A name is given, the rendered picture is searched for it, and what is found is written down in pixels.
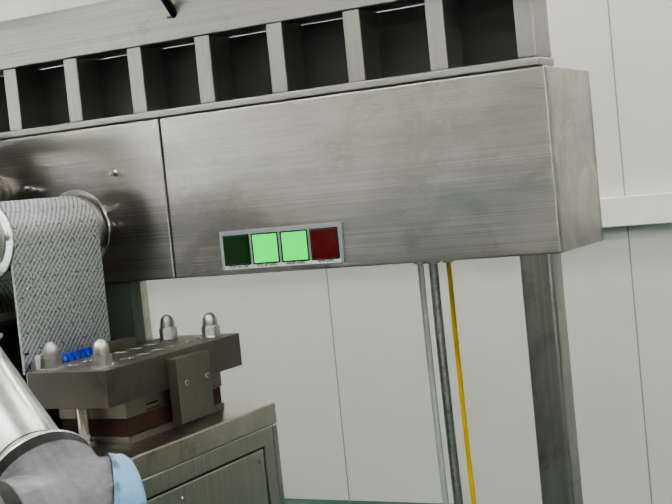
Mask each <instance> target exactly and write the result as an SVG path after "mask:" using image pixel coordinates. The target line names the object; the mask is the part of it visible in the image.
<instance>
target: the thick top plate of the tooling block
mask: <svg viewBox="0 0 672 504"><path fill-rule="evenodd" d="M178 336H179V338H175V339H168V340H159V338H158V339H154V340H150V341H146V342H142V343H139V344H136V347H132V348H128V349H124V350H121V351H117V352H113V353H111V354H112V359H113V364H114V366H112V367H108V368H101V369H91V366H92V361H91V356H89V357H85V358H81V359H78V360H74V361H70V362H66V363H63V366H64V368H63V369H59V370H53V371H41V370H36V371H32V372H28V373H27V379H28V386H29V388H30V389H31V390H32V392H33V393H34V395H35V396H36V397H37V399H38V400H39V402H40V403H41V404H42V406H43V407H44V409H100V408H112V407H115V406H118V405H121V404H124V403H127V402H130V401H133V400H136V399H139V398H142V397H145V396H148V395H151V394H154V393H157V392H160V391H164V390H167V389H170V388H169V378H168V369H167V359H170V358H174V357H177V356H180V355H184V354H187V353H191V352H194V351H198V350H208V351H209V361H210V370H211V375H212V374H215V373H219V372H222V371H225V370H228V369H231V368H234V367H237V366H240V365H242V359H241V349H240V340H239V333H224V334H221V336H219V337H214V338H201V336H202V334H199V335H178Z"/></svg>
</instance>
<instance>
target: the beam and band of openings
mask: <svg viewBox="0 0 672 504"><path fill-rule="evenodd" d="M171 2H172V4H173V5H174V7H175V8H176V11H177V14H176V17H175V18H171V19H167V16H166V15H167V13H168V11H167V10H166V8H165V6H164V5H163V3H162V2H161V0H157V1H152V2H147V3H142V4H136V5H131V6H126V7H121V8H116V9H110V10H105V11H100V12H95V13H90V14H84V15H79V16H74V17H69V18H64V19H58V20H53V21H48V22H43V23H38V24H32V25H27V26H22V27H17V28H12V29H7V30H1V31H0V76H2V77H0V140H7V139H14V138H21V137H28V136H36V135H43V134H50V133H57V132H64V131H72V130H79V129H86V128H93V127H100V126H108V125H115V124H122V123H129V122H136V121H144V120H151V119H161V118H165V117H173V116H180V115H187V114H194V113H201V112H209V111H216V110H223V109H230V108H238V107H245V106H252V105H259V104H266V103H274V102H281V101H288V100H295V99H302V98H310V97H317V96H324V95H331V94H338V93H346V92H353V91H360V90H367V89H375V88H382V87H389V86H396V85H403V84H411V83H418V82H425V81H432V80H439V79H447V78H454V77H461V76H468V75H475V74H483V73H490V72H497V71H504V70H512V69H519V68H526V67H533V66H540V65H547V66H554V59H553V58H551V49H550V38H549V27H548V15H547V4H546V0H171ZM422 4H424V5H422ZM416 5H420V6H416ZM411 6H414V7H411ZM405 7H408V8H405ZM399 8H402V9H399ZM393 9H396V10H393ZM387 10H390V11H387ZM381 11H385V12H381ZM377 12H379V13H377ZM340 18H343V19H340ZM334 19H338V20H334ZM328 20H332V21H328ZM322 21H326V22H322ZM317 22H320V23H317ZM311 23H314V24H311ZM305 24H308V25H305ZM301 25H302V26H301ZM264 31H266V32H264ZM258 32H261V33H258ZM252 33H255V34H252ZM246 34H249V35H246ZM240 35H243V36H240ZM234 36H237V37H234ZM230 37H232V38H230ZM193 43H195V44H193ZM187 44H190V45H187ZM181 45H184V46H181ZM175 46H179V47H175ZM170 47H173V48H170ZM164 48H167V49H164ZM123 55H126V56H123ZM117 56H120V57H117ZM111 57H114V58H111ZM105 58H108V59H105ZM100 59H102V60H100ZM58 66H61V67H58ZM52 67H55V68H52ZM46 68H49V69H46ZM40 69H43V70H40Z"/></svg>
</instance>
